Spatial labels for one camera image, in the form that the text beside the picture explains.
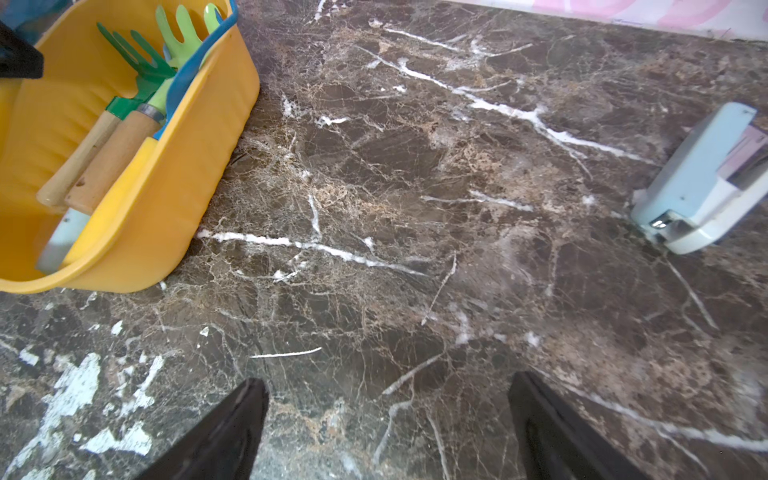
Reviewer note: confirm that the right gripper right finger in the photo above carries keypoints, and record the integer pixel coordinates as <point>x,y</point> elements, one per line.
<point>555,442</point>

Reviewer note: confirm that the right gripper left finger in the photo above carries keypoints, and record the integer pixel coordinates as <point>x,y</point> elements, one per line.
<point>224,444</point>

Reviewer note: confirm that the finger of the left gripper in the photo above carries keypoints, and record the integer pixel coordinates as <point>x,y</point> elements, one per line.
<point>19,59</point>

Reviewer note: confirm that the light green rake wooden handle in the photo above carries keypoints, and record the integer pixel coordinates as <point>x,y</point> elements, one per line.
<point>146,120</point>

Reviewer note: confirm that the yellow plastic storage box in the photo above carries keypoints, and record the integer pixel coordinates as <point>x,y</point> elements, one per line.
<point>142,228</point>

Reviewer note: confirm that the white blue stapler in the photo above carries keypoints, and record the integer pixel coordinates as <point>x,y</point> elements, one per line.
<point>715,177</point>

